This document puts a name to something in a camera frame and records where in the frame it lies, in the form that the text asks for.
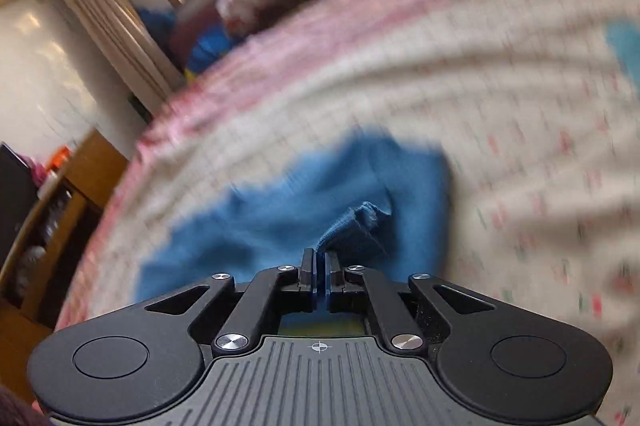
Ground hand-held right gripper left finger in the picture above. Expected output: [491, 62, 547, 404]
[145, 249, 317, 352]

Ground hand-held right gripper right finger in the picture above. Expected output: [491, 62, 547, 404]
[324, 251, 496, 351]

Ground blue knitted sweater yellow stripes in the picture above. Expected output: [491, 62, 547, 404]
[135, 131, 453, 307]

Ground cherry print bed sheet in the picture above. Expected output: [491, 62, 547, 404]
[55, 0, 640, 426]

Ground wooden cabinet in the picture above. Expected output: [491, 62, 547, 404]
[0, 129, 131, 402]

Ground blue crumpled cloth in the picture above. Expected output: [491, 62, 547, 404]
[182, 31, 248, 74]

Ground orange plastic object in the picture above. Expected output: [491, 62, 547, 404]
[45, 146, 71, 172]

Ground blue hanging cloth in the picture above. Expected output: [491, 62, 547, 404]
[135, 6, 176, 38]

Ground black television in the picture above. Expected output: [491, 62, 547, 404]
[0, 143, 41, 257]

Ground person's purple fuzzy garment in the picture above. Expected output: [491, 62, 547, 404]
[0, 383, 51, 426]

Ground beige curtain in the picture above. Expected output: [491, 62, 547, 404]
[37, 0, 193, 112]

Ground teal folded cloth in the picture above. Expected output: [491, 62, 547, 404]
[605, 21, 640, 87]

